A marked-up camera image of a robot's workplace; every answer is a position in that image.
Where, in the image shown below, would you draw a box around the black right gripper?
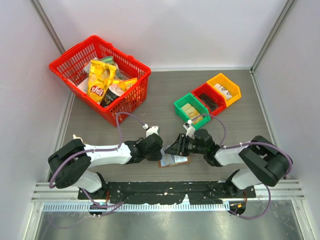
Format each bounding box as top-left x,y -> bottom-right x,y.
164,133 -> 206,157

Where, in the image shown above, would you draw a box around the brown leather card holder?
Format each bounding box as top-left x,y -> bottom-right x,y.
158,146 -> 190,168

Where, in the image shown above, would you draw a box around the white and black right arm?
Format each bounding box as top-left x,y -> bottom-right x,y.
164,129 -> 293,198

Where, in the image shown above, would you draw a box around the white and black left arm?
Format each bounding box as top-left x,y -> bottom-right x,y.
48,133 -> 163,199

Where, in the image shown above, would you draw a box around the gold cards in green bin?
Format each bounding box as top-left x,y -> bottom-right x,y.
181,103 -> 204,125

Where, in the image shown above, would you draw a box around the green plastic bin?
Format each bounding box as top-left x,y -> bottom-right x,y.
173,93 -> 211,130

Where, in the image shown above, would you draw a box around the dark item in red bin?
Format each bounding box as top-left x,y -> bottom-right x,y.
199,93 -> 225,112

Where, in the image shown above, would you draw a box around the red plastic bin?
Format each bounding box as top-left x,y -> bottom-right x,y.
191,83 -> 227,116

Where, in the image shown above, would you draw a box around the black and white cup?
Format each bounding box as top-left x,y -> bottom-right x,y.
100,83 -> 125,108

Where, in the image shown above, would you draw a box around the yellow snack packet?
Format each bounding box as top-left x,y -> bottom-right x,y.
113,77 -> 138,92

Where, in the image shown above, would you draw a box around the white label in yellow bin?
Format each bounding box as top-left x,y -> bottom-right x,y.
214,83 -> 233,100

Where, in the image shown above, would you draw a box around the red plastic shopping basket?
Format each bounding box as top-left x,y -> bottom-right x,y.
48,35 -> 151,126

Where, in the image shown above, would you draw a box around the green squeeze bottle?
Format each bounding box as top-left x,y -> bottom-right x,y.
72,134 -> 84,144

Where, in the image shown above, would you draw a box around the yellow plastic bin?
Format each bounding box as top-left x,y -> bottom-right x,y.
206,73 -> 242,108

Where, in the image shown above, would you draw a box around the yellow Lays chips bag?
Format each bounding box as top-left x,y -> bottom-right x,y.
87,60 -> 117,104

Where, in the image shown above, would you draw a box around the green snack packet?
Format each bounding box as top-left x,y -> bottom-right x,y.
99,56 -> 115,65

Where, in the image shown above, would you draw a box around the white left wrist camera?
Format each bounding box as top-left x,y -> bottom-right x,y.
142,123 -> 160,137

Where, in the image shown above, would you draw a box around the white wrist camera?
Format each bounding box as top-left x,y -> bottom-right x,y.
142,123 -> 160,137
183,119 -> 196,138

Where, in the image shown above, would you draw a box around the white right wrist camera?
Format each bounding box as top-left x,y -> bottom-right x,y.
183,119 -> 196,138

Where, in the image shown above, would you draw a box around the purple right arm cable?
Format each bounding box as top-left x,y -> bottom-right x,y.
189,113 -> 294,219

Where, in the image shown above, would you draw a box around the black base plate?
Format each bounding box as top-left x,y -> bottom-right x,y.
89,181 -> 256,205

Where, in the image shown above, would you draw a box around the white cable duct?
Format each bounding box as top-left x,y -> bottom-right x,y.
42,202 -> 230,212

